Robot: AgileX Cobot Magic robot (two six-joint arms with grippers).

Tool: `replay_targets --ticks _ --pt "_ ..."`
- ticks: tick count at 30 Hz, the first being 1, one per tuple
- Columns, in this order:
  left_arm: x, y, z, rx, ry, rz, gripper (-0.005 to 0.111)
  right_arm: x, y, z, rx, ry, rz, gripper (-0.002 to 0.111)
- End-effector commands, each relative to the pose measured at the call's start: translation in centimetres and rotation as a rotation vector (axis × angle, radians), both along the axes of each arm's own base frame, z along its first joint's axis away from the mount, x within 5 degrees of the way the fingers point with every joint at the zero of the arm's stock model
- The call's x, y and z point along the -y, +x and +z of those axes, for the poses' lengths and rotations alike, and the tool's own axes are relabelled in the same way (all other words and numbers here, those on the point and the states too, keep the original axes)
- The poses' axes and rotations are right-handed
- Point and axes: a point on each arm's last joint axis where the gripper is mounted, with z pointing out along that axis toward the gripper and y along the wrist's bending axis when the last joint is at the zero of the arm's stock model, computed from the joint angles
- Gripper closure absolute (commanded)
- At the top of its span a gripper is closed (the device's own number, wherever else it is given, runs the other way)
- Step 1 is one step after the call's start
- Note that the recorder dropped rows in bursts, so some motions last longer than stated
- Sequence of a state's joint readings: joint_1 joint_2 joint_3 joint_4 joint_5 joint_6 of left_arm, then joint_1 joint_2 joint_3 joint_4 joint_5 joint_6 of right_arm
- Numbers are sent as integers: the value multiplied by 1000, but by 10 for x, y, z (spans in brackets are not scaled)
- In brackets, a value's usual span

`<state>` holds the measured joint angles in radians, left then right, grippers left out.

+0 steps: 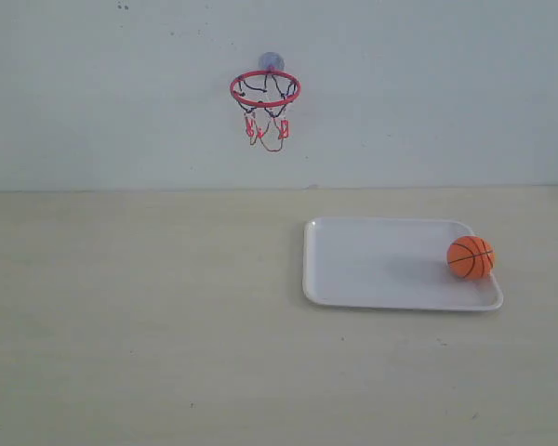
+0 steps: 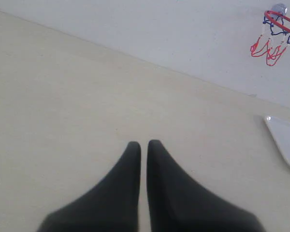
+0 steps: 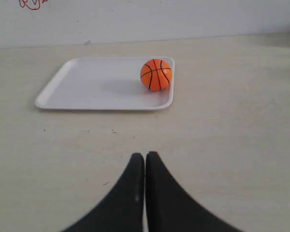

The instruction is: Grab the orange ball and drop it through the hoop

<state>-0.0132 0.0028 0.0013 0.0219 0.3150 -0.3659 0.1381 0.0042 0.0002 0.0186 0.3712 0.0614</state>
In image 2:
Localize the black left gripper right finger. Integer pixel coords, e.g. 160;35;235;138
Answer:
146;140;265;232

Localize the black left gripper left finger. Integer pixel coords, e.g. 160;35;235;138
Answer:
38;142;141;232

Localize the red mini basketball hoop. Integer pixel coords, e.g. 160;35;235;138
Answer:
250;3;290;67

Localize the white square plastic tray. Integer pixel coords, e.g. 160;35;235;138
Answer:
264;116;290;167

